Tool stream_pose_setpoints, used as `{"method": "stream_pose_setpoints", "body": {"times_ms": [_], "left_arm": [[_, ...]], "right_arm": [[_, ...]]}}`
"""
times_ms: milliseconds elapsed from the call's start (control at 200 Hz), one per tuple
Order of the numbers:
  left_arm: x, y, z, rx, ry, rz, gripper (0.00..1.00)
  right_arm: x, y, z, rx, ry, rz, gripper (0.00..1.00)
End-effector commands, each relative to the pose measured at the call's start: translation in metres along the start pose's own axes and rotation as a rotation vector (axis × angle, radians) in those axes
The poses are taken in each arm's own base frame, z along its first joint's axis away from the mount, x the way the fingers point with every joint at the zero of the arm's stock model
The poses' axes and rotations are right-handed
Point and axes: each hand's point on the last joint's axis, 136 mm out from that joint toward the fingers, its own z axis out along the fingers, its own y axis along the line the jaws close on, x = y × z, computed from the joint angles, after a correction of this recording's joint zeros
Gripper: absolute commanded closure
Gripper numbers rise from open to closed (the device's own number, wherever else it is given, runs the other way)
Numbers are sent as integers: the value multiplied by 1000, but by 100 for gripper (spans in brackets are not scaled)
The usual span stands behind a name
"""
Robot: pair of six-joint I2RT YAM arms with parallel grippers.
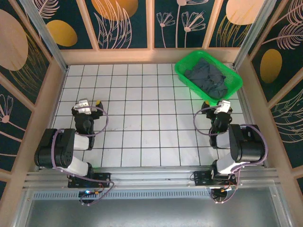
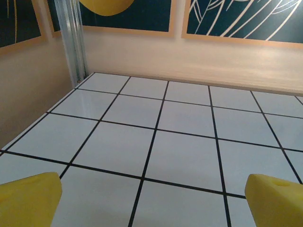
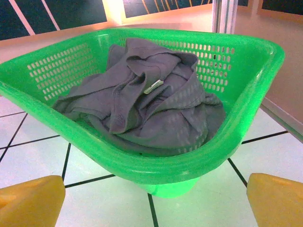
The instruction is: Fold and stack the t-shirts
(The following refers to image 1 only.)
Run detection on grey t-shirt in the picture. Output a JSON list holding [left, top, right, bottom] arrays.
[[184, 58, 229, 99]]

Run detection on green plastic basket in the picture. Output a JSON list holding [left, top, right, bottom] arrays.
[[174, 50, 244, 105]]

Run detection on small circuit board with LED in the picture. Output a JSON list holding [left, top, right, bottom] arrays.
[[79, 190, 101, 197]]

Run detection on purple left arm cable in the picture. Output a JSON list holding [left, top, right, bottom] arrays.
[[52, 105, 110, 177]]

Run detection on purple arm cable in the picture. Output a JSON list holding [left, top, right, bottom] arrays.
[[52, 105, 110, 177], [193, 106, 268, 187]]

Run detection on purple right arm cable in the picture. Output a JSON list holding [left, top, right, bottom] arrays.
[[193, 106, 268, 187]]

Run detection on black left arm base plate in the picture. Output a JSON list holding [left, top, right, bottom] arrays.
[[68, 172, 112, 189]]

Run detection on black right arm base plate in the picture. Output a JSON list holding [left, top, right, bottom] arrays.
[[193, 170, 237, 188]]

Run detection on small circuit board with wires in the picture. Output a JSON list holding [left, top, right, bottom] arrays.
[[211, 184, 238, 192]]

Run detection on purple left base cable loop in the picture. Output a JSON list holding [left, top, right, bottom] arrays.
[[79, 181, 117, 207]]

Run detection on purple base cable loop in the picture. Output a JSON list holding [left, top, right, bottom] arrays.
[[210, 182, 242, 205], [79, 181, 117, 207]]

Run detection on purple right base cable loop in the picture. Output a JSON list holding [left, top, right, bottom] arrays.
[[210, 182, 242, 205]]

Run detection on aluminium mounting rail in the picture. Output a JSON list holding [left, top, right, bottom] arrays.
[[23, 166, 280, 189]]

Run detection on aluminium frame post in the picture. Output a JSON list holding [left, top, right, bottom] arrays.
[[19, 0, 69, 72], [232, 0, 278, 69]]

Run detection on slotted grey cable duct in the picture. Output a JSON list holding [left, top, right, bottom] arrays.
[[32, 191, 214, 200]]

